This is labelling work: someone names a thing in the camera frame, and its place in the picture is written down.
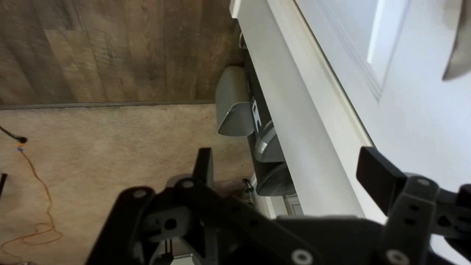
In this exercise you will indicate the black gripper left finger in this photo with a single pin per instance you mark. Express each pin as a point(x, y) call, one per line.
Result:
point(207, 229)

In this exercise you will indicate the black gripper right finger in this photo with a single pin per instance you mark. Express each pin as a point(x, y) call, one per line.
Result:
point(417, 220)

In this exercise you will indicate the white panelled closet door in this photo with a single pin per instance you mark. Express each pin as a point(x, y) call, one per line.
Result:
point(304, 107)

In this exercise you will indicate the black waste bin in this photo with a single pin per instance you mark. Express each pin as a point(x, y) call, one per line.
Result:
point(274, 178)

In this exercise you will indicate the dark grey waste bin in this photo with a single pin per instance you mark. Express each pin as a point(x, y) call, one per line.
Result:
point(267, 144)

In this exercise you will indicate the light grey waste bin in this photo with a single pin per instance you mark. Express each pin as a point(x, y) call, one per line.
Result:
point(233, 103)

